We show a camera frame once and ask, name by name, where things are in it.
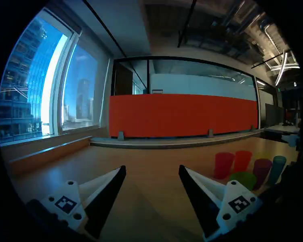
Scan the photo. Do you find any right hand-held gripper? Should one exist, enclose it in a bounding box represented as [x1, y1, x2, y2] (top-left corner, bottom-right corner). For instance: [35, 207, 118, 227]
[257, 134, 303, 203]

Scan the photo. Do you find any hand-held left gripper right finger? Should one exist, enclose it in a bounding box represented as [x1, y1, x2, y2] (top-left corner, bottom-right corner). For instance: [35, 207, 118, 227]
[178, 165, 264, 242]

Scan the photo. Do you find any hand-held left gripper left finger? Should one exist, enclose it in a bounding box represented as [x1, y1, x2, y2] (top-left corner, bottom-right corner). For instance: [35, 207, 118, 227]
[26, 165, 127, 240]

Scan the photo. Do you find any green plastic cup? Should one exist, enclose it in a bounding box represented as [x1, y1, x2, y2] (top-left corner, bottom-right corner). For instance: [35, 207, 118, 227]
[229, 171, 258, 192]

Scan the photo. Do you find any blue plastic cup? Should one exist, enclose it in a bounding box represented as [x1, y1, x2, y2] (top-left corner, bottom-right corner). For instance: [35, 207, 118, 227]
[266, 155, 287, 187]

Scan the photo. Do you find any pink plastic cup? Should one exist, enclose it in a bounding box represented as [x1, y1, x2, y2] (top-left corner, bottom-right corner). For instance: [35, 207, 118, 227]
[214, 152, 236, 180]

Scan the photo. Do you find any purple plastic cup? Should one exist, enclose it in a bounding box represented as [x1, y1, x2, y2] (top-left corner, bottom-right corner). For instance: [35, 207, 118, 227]
[252, 158, 273, 191]

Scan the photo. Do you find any orange plastic cup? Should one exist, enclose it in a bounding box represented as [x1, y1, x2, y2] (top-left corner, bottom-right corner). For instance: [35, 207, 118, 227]
[233, 150, 253, 175]

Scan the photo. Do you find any red desk screen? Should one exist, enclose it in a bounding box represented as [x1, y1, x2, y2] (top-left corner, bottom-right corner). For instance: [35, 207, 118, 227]
[90, 93, 265, 150]

